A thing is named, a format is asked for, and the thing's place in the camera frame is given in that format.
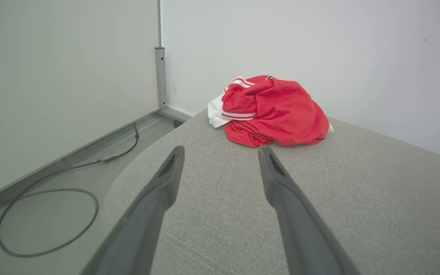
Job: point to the white partition panel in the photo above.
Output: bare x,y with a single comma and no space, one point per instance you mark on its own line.
52,76

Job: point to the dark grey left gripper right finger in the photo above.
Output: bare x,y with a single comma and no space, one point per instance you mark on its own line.
304,236

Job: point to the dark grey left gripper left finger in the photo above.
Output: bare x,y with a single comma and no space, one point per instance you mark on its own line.
147,229

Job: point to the red shorts with white stripe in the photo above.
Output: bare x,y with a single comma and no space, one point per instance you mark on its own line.
288,110

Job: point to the red jersey with white sleeves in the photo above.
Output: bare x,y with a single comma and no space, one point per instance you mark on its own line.
239,103

